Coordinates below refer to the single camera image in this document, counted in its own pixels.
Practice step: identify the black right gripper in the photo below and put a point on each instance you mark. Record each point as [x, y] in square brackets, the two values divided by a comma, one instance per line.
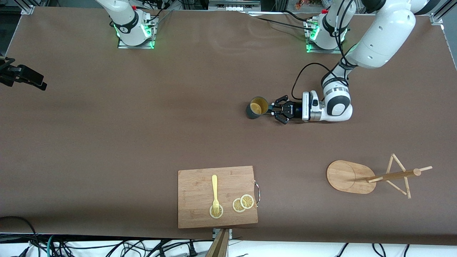
[22, 74]

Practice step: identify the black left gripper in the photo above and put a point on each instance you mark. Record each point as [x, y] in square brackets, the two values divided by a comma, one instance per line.
[293, 110]

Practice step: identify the teal cup yellow inside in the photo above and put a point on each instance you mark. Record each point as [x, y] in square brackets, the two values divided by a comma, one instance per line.
[257, 106]

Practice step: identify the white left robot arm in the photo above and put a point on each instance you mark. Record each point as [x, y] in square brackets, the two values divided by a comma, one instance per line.
[382, 39]

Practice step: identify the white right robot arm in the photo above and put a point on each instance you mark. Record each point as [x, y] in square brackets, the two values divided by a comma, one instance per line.
[125, 18]

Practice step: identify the wooden cup rack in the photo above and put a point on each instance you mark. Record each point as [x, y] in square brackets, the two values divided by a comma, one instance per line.
[350, 176]

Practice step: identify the lemon slice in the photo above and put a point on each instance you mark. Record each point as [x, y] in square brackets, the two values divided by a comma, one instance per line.
[247, 201]
[236, 207]
[212, 215]

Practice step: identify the yellow plastic fork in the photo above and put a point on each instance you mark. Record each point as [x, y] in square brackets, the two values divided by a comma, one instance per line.
[214, 185]

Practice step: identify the grey power strip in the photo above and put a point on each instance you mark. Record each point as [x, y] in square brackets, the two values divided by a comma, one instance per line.
[234, 6]

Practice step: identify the wooden cutting board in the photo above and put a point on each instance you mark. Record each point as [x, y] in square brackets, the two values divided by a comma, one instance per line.
[196, 200]

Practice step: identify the wooden beam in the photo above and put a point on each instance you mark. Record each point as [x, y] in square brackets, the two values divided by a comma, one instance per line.
[219, 248]

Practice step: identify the aluminium cage frame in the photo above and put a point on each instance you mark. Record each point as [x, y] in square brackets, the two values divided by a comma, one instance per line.
[28, 9]

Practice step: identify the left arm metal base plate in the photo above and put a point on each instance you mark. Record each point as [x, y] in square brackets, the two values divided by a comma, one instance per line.
[325, 51]

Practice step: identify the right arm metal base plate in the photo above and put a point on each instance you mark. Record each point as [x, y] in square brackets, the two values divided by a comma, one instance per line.
[137, 46]

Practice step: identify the small metal bracket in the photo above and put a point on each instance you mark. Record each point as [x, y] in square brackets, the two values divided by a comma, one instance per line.
[228, 233]

